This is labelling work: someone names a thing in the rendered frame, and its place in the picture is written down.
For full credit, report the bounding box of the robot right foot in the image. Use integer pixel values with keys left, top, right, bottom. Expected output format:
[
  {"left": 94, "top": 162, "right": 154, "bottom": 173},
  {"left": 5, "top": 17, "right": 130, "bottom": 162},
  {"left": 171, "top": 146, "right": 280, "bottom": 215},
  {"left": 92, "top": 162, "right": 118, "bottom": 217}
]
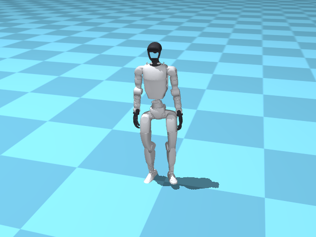
[{"left": 144, "top": 169, "right": 158, "bottom": 184}]

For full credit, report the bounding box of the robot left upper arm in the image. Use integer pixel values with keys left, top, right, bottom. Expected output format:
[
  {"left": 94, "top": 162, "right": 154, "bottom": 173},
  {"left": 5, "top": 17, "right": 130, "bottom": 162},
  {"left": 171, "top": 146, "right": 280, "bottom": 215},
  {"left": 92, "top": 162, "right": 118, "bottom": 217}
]
[{"left": 166, "top": 66, "right": 179, "bottom": 96}]

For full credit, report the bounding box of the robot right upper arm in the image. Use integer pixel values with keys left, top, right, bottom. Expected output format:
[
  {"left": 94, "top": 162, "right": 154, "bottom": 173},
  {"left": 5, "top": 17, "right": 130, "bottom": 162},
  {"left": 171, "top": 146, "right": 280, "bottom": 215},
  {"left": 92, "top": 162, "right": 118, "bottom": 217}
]
[{"left": 134, "top": 66, "right": 144, "bottom": 95}]

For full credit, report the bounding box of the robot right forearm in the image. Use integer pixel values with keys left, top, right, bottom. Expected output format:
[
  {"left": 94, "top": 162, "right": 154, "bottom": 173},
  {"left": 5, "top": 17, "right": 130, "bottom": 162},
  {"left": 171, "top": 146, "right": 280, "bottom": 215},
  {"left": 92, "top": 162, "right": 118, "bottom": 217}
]
[{"left": 133, "top": 88, "right": 141, "bottom": 112}]

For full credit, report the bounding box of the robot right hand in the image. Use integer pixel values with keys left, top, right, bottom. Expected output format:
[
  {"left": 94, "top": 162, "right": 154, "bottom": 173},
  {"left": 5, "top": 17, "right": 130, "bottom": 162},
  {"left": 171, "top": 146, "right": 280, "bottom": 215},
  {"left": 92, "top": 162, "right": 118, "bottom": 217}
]
[{"left": 133, "top": 109, "right": 140, "bottom": 128}]

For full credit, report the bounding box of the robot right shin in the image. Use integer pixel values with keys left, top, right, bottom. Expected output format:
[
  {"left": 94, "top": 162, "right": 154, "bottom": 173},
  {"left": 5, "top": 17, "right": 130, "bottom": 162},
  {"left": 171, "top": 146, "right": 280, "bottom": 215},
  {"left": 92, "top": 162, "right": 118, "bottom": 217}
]
[{"left": 144, "top": 148, "right": 156, "bottom": 174}]

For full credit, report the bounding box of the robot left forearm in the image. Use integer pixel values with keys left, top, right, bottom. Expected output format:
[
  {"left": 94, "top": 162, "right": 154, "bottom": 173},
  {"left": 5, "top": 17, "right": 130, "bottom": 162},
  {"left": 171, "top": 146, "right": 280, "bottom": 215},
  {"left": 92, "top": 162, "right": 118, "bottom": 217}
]
[{"left": 173, "top": 89, "right": 182, "bottom": 114}]

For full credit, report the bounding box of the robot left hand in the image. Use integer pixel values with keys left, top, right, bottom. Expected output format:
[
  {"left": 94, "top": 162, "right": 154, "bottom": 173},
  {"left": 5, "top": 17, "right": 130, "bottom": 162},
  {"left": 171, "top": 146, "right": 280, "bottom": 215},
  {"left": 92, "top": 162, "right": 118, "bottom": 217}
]
[{"left": 177, "top": 110, "right": 183, "bottom": 130}]

